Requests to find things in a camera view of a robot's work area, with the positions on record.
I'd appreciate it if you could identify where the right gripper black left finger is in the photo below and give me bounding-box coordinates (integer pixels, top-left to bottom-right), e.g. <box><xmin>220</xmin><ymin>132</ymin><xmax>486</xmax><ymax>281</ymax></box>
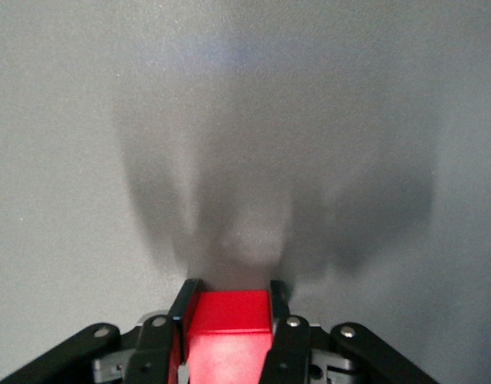
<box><xmin>0</xmin><ymin>278</ymin><xmax>203</xmax><ymax>384</ymax></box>

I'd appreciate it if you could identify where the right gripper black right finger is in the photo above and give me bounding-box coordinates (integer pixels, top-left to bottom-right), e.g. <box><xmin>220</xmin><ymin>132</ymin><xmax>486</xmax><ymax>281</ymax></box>
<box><xmin>260</xmin><ymin>278</ymin><xmax>443</xmax><ymax>384</ymax></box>

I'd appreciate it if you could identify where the red cube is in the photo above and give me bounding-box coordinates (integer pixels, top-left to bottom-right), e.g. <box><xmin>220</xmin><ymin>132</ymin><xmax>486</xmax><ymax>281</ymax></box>
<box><xmin>168</xmin><ymin>289</ymin><xmax>275</xmax><ymax>384</ymax></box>

